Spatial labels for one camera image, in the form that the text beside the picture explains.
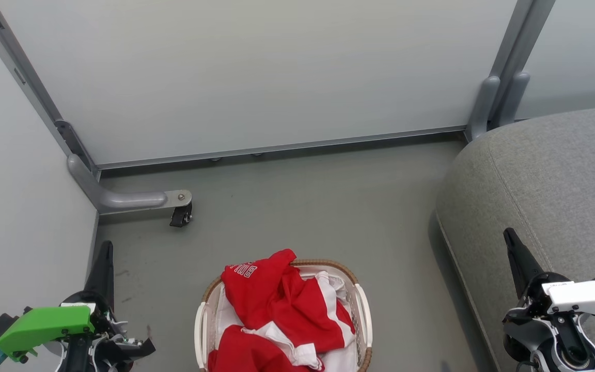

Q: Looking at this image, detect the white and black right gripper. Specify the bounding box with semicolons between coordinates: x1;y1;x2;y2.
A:
503;227;595;331

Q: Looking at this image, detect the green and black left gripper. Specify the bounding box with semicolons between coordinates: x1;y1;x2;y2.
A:
0;240;156;372

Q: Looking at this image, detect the red and white garment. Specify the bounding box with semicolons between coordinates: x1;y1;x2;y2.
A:
207;249;357;372

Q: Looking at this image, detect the grey fabric sofa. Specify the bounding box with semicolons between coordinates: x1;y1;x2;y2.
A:
434;105;595;372

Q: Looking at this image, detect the long grey partition foot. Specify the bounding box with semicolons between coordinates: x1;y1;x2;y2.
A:
67;153;193;215

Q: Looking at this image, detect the black caster wheel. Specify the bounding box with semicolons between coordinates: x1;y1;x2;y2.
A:
169;203;194;228

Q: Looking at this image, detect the short grey partition foot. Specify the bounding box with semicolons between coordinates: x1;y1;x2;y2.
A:
465;76;501;143
496;71;530;129

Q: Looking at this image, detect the white laundry basket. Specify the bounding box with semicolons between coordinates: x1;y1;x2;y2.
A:
194;259;374;372

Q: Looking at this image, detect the wide white partition panel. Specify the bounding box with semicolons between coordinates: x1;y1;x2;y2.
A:
0;0;556;171

